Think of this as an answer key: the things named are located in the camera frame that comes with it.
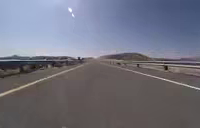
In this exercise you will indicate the brown hill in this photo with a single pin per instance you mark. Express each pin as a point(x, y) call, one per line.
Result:
point(126, 56)

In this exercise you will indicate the grey asphalt road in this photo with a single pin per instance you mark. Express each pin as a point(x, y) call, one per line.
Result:
point(98, 96)

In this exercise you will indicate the metal guardrail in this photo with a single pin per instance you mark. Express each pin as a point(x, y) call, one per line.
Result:
point(174, 65)
point(24, 62)

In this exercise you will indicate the distant low hills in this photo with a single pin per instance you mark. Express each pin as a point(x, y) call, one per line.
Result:
point(38, 57)

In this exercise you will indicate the white painted road line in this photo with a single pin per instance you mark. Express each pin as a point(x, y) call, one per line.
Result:
point(161, 79)
point(31, 84)

